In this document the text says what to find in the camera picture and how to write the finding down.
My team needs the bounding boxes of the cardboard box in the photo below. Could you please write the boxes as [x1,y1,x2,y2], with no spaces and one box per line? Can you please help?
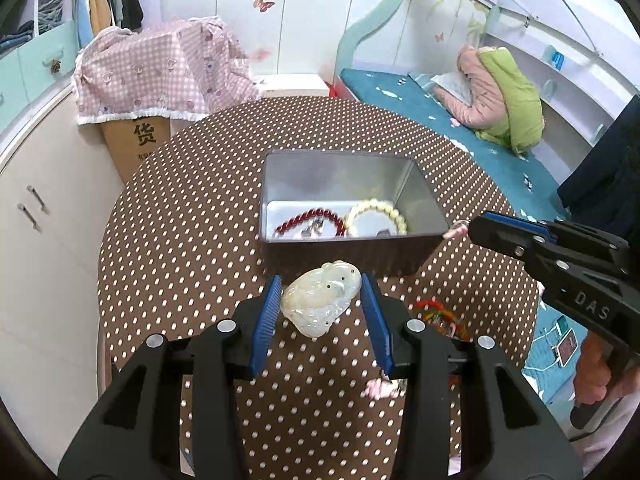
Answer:
[102,117,174,184]

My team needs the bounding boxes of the folded jeans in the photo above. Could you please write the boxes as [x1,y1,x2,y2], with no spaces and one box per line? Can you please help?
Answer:
[37,0,64,34]
[0,19,36,57]

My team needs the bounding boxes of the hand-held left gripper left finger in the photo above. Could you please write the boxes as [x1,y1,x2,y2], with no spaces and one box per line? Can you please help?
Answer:
[57,275,283,480]

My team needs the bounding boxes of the cream bead bracelet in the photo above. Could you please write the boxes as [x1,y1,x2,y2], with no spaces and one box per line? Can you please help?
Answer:
[343,199,410,239]

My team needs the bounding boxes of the dark cloth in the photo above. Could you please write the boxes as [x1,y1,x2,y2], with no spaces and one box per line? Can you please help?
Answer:
[557,94,640,237]

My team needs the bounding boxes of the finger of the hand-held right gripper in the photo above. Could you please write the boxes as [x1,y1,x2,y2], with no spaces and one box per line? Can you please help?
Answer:
[467,217,547,262]
[480,211,630,262]

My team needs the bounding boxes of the pale jade pendant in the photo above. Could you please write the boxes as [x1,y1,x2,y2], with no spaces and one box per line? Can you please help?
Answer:
[281,259,362,337]

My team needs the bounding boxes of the teal mattress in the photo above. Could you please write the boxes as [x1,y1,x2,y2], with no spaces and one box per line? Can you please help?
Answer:
[338,68,587,403]

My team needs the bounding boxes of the brown polka dot round table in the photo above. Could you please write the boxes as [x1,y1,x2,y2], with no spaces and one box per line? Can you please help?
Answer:
[96,96,544,480]

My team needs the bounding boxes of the smartphone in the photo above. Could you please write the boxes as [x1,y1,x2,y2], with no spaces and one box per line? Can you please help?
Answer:
[554,331,579,367]

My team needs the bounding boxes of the white flat box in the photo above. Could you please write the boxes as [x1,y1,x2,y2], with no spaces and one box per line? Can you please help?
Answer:
[252,73,330,100]

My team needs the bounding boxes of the pink checked cloth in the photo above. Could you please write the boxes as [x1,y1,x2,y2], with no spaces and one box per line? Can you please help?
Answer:
[71,15,262,126]

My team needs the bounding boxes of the cream floor cabinet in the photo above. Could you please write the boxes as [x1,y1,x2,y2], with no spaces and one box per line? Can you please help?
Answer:
[0,80,127,398]

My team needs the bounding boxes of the red string bracelet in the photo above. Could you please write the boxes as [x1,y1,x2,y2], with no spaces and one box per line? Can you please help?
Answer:
[414,298,472,342]

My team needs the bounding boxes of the white charging cable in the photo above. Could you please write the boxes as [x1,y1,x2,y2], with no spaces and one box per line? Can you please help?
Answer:
[522,327,566,376]

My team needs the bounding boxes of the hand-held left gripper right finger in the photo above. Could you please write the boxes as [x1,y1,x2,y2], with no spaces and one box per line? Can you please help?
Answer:
[361,273,583,480]

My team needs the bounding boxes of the teal drawer unit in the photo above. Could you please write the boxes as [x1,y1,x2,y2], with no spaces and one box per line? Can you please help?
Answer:
[0,24,84,122]

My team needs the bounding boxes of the teal bunk bed frame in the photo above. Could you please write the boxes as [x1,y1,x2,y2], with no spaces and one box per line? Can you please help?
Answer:
[334,0,640,148]

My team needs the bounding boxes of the person's right hand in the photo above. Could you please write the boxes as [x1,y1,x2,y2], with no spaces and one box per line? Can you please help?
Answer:
[573,332,640,407]

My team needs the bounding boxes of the pink and green quilt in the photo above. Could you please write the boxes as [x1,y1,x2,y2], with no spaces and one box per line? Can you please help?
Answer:
[432,43,546,155]

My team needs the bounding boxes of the grey metal tin box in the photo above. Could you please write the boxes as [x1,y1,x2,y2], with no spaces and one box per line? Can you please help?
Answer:
[258,149,450,277]

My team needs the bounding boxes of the red bead bracelet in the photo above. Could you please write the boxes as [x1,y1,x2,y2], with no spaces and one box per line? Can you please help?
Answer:
[273,208,347,239]

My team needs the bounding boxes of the light blue hanging garment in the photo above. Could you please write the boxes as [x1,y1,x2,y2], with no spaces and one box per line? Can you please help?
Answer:
[72,0,94,49]

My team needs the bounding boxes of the white wardrobe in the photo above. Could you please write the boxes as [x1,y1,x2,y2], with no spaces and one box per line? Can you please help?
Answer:
[134,0,397,82]

